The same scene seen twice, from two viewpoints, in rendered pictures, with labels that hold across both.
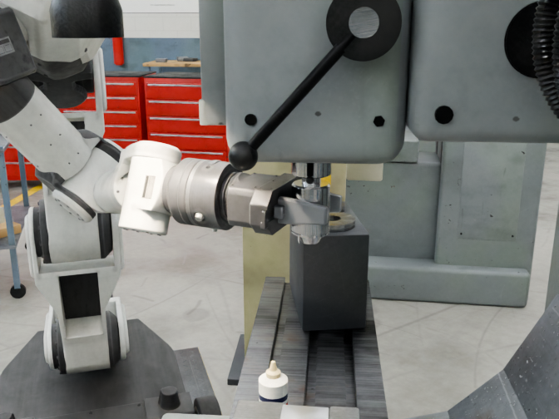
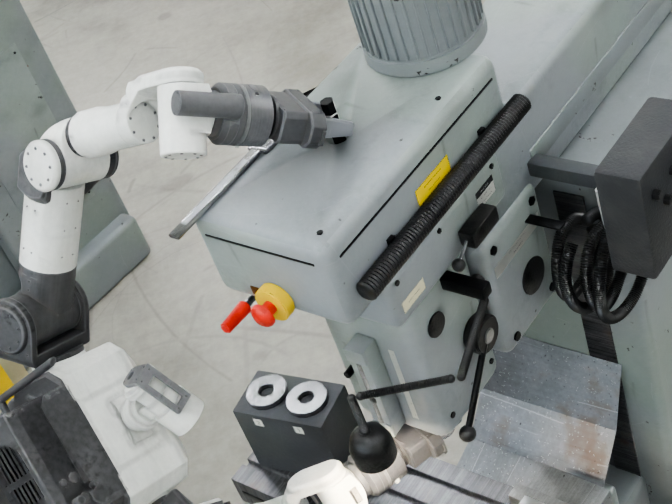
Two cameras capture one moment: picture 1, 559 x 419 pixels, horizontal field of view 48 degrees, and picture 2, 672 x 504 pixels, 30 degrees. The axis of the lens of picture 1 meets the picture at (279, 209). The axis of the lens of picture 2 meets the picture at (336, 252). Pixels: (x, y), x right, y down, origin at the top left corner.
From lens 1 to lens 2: 1.88 m
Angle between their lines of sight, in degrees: 45
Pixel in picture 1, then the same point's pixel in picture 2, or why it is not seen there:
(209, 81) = (391, 413)
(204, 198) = (399, 469)
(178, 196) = (383, 482)
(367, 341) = not seen: hidden behind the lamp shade
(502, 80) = (527, 302)
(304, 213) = not seen: hidden behind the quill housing
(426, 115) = (511, 342)
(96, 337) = not seen: outside the picture
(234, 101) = (442, 414)
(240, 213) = (422, 456)
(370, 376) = (430, 464)
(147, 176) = (350, 491)
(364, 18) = (490, 334)
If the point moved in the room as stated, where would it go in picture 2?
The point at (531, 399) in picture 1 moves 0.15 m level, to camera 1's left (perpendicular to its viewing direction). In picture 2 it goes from (526, 393) to (495, 446)
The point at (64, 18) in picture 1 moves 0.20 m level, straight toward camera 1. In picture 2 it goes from (386, 459) to (513, 459)
